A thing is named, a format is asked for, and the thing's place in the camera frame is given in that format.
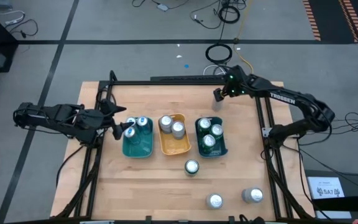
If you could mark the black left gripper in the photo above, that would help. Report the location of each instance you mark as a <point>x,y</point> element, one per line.
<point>93,123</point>

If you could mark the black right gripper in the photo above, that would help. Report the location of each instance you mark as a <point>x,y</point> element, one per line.
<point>238,82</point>

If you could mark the slim silver blue can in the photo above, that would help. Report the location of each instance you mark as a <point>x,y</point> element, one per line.
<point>142,120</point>
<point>217,106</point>
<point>131,120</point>
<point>130,132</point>

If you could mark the teal plastic bin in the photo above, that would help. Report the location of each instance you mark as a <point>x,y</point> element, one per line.
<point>141,146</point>

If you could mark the white Spindrift can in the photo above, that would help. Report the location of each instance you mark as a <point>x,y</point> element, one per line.
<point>252,195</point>
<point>215,200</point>
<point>166,120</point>
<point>178,127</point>

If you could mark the dark blue plastic bin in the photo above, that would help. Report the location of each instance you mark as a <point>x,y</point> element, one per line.
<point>219,149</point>

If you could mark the yellow plastic bin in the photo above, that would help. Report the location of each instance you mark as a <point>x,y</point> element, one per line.
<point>176,146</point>

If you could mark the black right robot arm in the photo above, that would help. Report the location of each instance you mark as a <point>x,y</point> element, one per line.
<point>294,99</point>

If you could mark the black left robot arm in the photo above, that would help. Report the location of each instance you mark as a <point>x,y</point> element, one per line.
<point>42,116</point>

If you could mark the black flat bar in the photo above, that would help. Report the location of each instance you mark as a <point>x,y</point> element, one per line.
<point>185,78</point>

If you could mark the blue floor sticker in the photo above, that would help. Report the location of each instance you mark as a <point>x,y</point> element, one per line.
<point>186,66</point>

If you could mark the grey power adapter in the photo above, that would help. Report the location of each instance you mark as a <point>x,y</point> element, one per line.
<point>163,7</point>

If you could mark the black mat with orange stripes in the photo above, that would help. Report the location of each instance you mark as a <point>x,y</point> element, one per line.
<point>331,18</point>

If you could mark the white paper sign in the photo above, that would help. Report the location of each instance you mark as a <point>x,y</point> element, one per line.
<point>325,186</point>

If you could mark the dark grey floor stand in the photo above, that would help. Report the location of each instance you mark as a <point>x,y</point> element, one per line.
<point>353,183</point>

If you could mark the black aluminium table frame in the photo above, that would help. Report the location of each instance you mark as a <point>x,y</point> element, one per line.
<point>182,83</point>

